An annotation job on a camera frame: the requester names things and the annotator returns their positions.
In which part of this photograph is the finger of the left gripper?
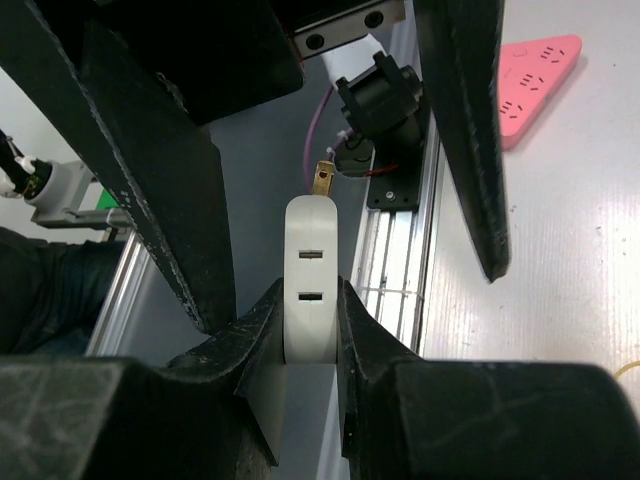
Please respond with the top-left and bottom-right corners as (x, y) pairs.
(413, 1), (511, 282)

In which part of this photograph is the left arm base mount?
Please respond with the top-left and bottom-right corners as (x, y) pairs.
(329, 134), (431, 211)

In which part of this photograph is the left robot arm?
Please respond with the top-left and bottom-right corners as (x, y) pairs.
(1, 1), (510, 334)

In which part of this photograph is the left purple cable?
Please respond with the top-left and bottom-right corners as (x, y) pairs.
(302, 87), (351, 191)

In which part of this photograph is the pink triangular power strip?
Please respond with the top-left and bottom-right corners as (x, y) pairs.
(498, 34), (583, 151)

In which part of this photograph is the aluminium rail frame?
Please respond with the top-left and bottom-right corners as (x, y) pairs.
(84, 19), (451, 361)

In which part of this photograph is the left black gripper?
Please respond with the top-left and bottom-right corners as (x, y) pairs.
(1, 0), (304, 334)

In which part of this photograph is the white square charger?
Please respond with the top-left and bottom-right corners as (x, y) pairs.
(283, 161), (338, 364)

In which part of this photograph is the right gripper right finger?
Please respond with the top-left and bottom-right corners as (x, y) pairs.
(337, 280), (639, 479)

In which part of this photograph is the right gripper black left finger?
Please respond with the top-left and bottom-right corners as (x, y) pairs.
(1, 281), (286, 479)

